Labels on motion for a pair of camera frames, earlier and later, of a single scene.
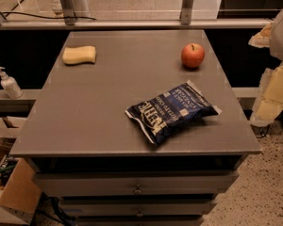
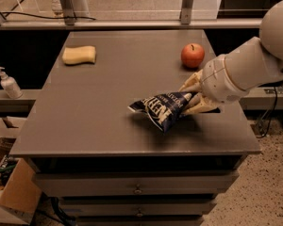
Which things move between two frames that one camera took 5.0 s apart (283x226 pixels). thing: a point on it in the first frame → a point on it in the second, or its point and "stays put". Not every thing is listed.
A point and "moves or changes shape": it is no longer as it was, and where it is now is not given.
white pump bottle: (11, 87) stays put
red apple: (192, 55) stays put
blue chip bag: (172, 110) moves or changes shape
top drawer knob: (138, 190) stays put
